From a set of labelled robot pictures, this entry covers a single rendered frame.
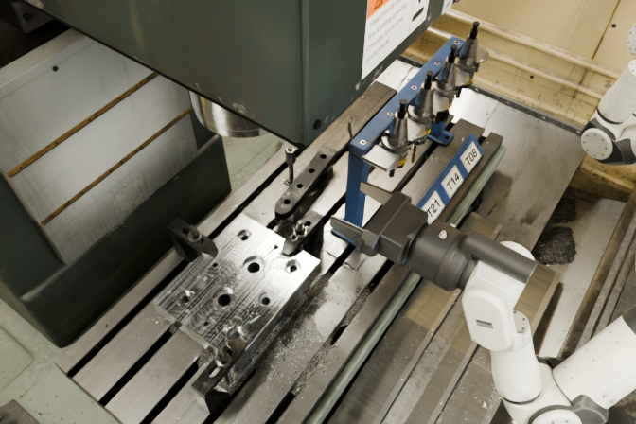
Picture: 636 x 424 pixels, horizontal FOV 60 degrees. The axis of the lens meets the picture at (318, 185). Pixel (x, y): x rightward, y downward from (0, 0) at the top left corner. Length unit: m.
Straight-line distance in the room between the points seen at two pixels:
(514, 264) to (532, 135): 1.11
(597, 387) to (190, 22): 0.78
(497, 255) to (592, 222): 1.15
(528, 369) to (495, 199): 0.92
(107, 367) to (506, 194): 1.20
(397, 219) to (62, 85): 0.70
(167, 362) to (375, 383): 0.48
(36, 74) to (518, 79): 1.34
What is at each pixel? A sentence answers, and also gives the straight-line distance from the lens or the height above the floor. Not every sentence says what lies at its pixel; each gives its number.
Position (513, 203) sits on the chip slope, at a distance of 1.78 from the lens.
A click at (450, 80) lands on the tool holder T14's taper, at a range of 1.30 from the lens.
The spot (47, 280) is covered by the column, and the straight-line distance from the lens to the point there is 1.50.
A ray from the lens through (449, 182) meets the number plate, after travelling 1.49.
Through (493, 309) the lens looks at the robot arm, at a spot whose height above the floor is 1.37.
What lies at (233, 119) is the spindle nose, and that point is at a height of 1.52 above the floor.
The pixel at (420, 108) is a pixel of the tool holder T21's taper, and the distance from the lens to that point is 1.22.
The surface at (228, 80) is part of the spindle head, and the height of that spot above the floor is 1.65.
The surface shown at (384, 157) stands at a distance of 1.15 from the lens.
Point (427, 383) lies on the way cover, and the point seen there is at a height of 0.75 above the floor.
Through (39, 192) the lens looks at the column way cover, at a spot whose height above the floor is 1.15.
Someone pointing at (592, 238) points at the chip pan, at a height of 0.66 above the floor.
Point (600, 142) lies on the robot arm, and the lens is 1.42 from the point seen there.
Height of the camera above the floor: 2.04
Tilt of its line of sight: 50 degrees down
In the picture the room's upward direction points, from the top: 1 degrees clockwise
